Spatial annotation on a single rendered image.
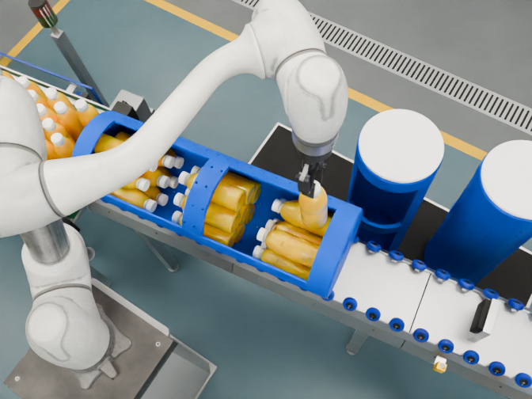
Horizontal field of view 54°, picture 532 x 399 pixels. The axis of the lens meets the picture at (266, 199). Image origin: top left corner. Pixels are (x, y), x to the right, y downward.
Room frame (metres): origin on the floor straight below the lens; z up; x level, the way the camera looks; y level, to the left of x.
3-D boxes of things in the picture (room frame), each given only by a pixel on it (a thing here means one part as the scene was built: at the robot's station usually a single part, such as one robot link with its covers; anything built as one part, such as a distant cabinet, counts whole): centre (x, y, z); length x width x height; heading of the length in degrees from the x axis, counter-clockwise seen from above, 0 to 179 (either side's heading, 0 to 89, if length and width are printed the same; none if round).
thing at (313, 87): (0.52, -0.11, 1.82); 0.13 x 0.11 x 0.16; 9
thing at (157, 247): (0.86, 0.53, 0.31); 0.06 x 0.06 x 0.63; 56
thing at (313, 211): (0.51, -0.12, 1.34); 0.07 x 0.07 x 0.19
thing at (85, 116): (1.13, 0.57, 0.99); 0.07 x 0.07 x 0.19
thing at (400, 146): (0.80, -0.47, 1.03); 0.28 x 0.28 x 0.01
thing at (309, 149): (0.51, -0.12, 1.71); 0.09 x 0.09 x 0.06
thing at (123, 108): (1.14, 0.47, 0.95); 0.10 x 0.07 x 0.10; 146
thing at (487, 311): (0.20, -0.55, 1.00); 0.10 x 0.04 x 0.15; 146
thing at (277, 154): (0.83, -0.52, 0.07); 1.50 x 0.52 x 0.15; 48
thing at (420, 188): (0.80, -0.47, 0.59); 0.28 x 0.28 x 0.88
